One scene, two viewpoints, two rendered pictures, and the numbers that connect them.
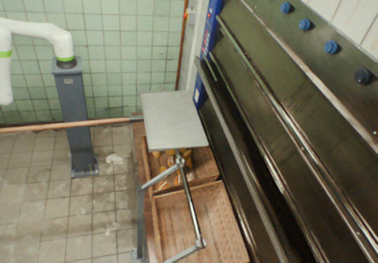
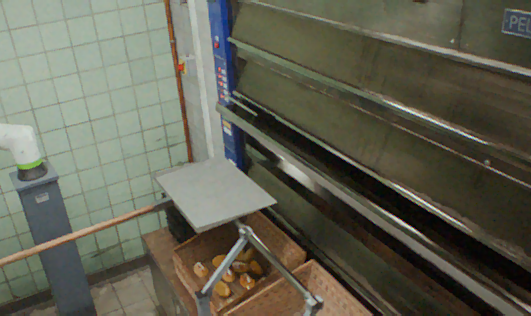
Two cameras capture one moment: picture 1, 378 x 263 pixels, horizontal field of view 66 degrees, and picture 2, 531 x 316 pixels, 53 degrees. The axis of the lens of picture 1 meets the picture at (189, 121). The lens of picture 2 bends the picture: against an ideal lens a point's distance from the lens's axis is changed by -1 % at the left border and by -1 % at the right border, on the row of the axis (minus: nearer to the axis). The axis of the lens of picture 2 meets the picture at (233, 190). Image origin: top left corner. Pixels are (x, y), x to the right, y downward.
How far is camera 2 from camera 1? 67 cm
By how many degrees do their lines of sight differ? 13
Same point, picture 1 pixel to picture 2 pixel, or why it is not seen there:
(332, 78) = (391, 17)
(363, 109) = (432, 26)
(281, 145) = (370, 137)
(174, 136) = (224, 207)
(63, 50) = (27, 152)
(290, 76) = (347, 48)
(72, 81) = (47, 196)
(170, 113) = (207, 185)
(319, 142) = (407, 94)
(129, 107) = (130, 242)
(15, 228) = not seen: outside the picture
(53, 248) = not seen: outside the picture
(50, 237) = not seen: outside the picture
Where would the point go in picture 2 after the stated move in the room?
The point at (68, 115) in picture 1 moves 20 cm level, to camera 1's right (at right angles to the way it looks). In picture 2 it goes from (50, 256) to (88, 251)
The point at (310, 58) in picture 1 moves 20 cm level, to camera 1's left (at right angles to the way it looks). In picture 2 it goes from (361, 13) to (298, 21)
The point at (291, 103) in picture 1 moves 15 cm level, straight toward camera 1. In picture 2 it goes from (360, 75) to (357, 91)
